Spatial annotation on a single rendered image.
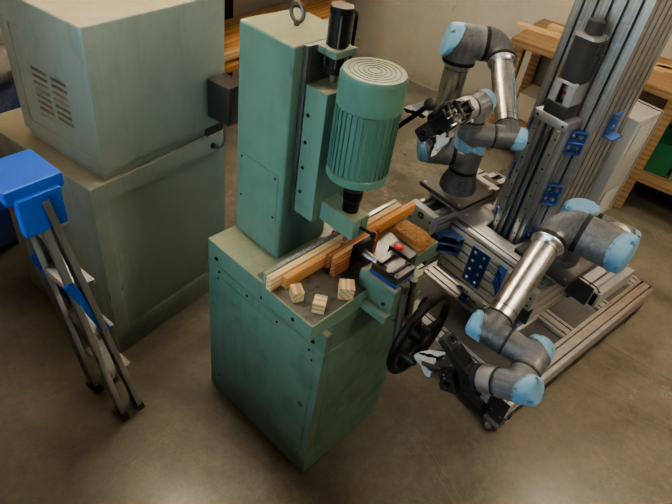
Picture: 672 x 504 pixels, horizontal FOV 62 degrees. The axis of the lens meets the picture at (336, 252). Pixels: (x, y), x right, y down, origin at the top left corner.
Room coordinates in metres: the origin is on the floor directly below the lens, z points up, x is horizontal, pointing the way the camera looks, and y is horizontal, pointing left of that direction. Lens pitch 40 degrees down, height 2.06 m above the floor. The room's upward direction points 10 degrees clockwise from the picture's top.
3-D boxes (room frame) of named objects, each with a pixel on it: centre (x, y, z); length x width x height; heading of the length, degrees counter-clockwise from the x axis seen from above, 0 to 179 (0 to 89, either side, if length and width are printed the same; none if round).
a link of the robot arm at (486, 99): (1.64, -0.35, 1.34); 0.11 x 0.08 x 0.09; 143
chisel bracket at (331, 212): (1.38, -0.01, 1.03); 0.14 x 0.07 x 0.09; 53
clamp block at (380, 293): (1.25, -0.18, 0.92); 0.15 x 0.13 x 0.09; 143
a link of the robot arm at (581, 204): (1.66, -0.81, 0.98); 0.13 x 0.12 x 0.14; 59
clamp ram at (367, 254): (1.31, -0.10, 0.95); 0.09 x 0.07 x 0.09; 143
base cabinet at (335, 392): (1.44, 0.08, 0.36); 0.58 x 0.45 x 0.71; 53
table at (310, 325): (1.31, -0.11, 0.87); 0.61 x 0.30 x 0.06; 143
